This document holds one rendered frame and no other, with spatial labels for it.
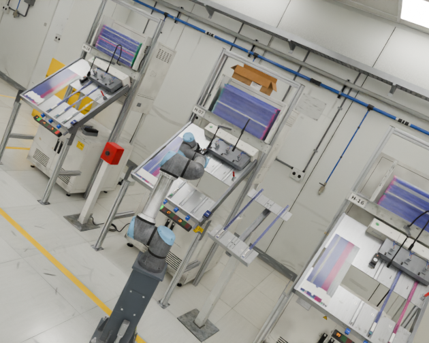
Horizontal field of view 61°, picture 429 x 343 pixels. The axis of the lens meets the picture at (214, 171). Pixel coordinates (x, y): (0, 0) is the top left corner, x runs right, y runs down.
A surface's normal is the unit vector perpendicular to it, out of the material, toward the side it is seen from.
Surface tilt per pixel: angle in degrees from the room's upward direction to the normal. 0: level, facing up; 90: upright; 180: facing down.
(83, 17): 90
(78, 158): 90
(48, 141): 90
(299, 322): 90
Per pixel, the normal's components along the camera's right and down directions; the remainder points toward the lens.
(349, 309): 0.02, -0.62
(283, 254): -0.43, 0.00
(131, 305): -0.02, 0.23
